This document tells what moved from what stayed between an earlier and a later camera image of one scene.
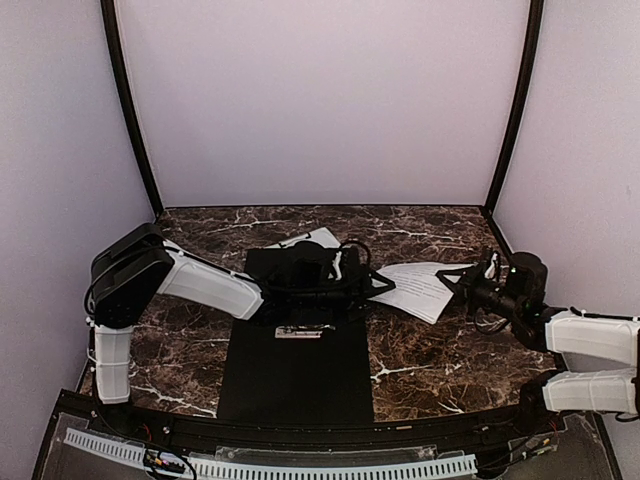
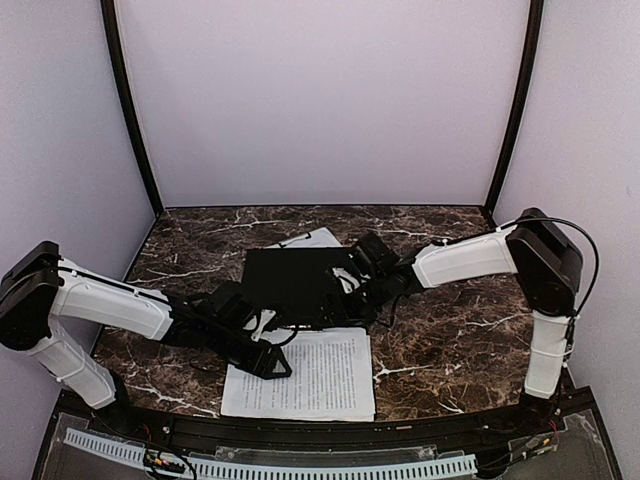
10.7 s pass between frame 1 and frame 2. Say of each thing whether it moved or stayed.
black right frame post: stayed
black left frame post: stayed
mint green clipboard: stayed
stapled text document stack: moved
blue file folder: moved
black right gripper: moved
